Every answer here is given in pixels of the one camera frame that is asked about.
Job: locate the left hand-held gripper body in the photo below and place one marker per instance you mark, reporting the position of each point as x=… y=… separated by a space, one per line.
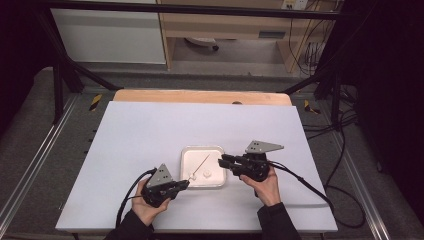
x=160 y=191

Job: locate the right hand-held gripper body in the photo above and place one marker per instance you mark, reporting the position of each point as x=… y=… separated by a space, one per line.
x=255 y=166

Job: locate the small white bead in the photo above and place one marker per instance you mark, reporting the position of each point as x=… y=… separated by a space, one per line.
x=207 y=173
x=192 y=177

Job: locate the thin wooden skewer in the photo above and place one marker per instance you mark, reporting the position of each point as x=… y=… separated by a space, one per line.
x=201 y=165

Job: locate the square white tray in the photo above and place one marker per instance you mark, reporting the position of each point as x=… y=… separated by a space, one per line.
x=193 y=158

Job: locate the person's left hand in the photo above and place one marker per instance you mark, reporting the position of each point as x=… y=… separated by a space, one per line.
x=143 y=208

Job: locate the person's right hand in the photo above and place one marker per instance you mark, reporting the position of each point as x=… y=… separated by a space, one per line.
x=268 y=191

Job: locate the white foam board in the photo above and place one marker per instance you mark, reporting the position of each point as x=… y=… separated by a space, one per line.
x=150 y=133

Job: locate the wooden table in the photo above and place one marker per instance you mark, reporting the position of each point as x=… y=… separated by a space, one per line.
x=200 y=96

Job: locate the yellow black tape strip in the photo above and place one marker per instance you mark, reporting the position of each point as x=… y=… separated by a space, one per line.
x=95 y=102
x=310 y=107

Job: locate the black metal stand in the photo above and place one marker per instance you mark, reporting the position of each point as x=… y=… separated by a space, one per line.
x=335 y=96
x=58 y=90

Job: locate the office chair base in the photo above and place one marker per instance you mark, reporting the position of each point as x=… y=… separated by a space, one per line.
x=201 y=41

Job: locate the light wooden desk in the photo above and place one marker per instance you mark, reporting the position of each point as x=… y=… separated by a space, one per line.
x=233 y=25

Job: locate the black metal crossbar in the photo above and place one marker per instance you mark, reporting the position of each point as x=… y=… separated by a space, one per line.
x=200 y=9

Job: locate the white cabinet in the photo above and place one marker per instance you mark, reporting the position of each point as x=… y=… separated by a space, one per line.
x=110 y=36

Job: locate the aluminium floor rail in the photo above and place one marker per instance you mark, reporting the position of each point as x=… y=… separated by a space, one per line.
x=363 y=190
x=40 y=150

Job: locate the white wall outlet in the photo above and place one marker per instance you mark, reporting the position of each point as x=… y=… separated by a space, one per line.
x=295 y=4

